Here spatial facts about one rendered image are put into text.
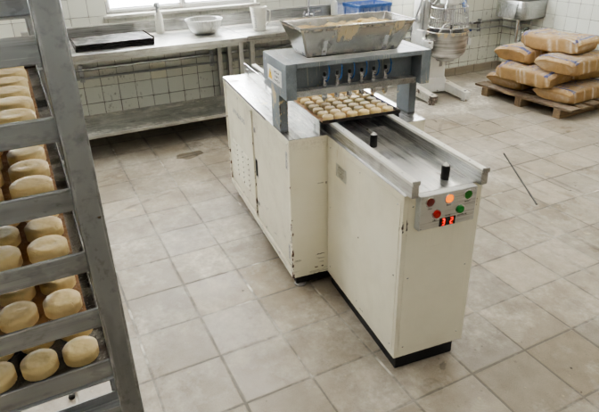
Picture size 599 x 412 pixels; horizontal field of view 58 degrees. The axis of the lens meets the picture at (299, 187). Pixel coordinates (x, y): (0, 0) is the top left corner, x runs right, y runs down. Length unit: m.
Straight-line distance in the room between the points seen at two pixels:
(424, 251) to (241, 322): 1.02
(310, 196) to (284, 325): 0.62
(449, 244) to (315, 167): 0.75
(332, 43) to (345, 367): 1.41
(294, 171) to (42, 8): 1.99
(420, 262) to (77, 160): 1.65
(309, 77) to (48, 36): 1.94
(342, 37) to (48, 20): 1.95
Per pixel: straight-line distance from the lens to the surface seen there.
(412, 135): 2.42
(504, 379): 2.52
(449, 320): 2.41
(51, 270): 0.76
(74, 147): 0.66
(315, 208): 2.64
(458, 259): 2.24
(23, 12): 1.08
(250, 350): 2.54
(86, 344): 0.90
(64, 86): 0.64
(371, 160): 2.15
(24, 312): 0.84
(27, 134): 0.68
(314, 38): 2.42
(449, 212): 2.05
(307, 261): 2.77
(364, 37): 2.53
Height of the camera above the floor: 1.70
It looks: 26 degrees down
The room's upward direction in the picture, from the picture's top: 1 degrees counter-clockwise
